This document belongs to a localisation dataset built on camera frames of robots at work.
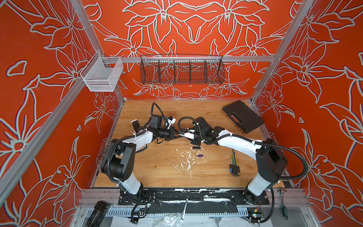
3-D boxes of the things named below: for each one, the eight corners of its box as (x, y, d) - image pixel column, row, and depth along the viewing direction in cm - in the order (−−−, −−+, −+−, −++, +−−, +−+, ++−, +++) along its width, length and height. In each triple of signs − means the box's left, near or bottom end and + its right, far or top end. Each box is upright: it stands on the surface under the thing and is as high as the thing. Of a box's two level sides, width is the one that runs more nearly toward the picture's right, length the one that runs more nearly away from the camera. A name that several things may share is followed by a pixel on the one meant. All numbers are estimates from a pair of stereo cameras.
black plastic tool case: (243, 135, 99) (246, 131, 94) (220, 111, 114) (221, 106, 109) (262, 125, 104) (265, 121, 100) (237, 103, 119) (239, 98, 115)
